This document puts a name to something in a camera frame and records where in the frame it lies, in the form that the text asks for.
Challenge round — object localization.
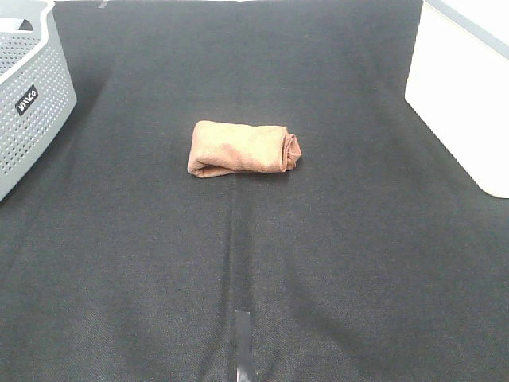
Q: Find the brown microfiber towel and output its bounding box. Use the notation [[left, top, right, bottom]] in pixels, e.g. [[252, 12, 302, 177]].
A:
[[187, 120, 301, 178]]

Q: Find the grey perforated plastic basket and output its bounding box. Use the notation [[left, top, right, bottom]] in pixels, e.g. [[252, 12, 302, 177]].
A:
[[1, 1, 77, 197]]

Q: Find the black table cloth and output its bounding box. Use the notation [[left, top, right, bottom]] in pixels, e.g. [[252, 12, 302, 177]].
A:
[[1, 1, 508, 381]]

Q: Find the grey tape strip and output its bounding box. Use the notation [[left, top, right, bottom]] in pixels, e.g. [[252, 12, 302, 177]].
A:
[[235, 310, 254, 382]]

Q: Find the white plastic storage bin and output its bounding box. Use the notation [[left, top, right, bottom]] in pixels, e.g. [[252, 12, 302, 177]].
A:
[[405, 1, 508, 199]]

